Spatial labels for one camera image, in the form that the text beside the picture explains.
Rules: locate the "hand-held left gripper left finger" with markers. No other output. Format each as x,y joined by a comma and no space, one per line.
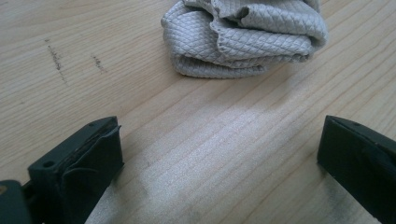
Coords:
77,174

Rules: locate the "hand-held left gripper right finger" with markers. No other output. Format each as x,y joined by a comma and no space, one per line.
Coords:
361,158

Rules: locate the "grey quilted cloth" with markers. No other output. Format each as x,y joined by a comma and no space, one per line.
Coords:
249,40

